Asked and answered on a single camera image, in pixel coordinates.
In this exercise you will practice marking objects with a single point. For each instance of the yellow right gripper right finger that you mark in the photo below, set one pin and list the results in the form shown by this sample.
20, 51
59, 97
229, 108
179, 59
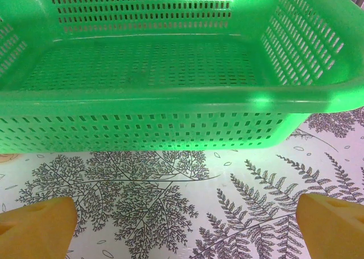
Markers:
332, 230

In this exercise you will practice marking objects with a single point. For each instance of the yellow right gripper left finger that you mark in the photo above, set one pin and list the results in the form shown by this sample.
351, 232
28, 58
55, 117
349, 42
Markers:
34, 230

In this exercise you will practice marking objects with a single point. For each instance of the floral fern print tablecloth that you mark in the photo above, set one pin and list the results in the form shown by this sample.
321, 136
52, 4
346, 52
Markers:
182, 199

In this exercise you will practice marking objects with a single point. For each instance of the green perforated plastic basket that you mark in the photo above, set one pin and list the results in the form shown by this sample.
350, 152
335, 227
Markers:
170, 99

